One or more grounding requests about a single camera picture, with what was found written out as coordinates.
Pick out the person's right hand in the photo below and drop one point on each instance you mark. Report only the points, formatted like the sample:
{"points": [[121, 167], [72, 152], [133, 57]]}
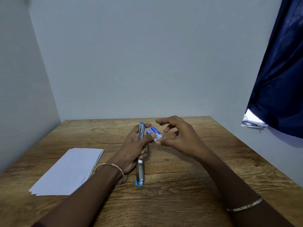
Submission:
{"points": [[187, 139]]}

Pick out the person's left hand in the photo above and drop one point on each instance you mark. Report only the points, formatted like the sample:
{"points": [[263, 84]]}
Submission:
{"points": [[130, 151]]}

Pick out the blue and silver stapler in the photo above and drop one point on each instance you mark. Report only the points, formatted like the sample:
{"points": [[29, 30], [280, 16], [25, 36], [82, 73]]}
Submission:
{"points": [[140, 172]]}

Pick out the blue white staples box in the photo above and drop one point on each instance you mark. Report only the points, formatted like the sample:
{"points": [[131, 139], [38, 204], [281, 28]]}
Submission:
{"points": [[155, 133]]}

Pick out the stack of white papers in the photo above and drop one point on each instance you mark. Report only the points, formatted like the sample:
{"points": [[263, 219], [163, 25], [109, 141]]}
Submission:
{"points": [[66, 172]]}

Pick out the person's left forearm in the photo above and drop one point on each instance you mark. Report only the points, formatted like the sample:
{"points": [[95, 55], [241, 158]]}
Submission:
{"points": [[87, 198]]}

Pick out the person's right forearm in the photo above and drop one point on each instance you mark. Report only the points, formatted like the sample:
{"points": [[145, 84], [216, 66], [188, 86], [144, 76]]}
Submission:
{"points": [[234, 186]]}

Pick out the silver bangle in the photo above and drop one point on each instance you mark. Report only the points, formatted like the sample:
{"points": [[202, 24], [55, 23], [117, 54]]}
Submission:
{"points": [[111, 164], [248, 206]]}

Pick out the pile of crumpled white sheets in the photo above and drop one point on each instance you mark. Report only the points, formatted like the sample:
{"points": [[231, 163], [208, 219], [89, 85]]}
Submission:
{"points": [[252, 119]]}

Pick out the dark blue curtain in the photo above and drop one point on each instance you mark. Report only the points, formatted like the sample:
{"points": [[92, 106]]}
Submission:
{"points": [[279, 80]]}

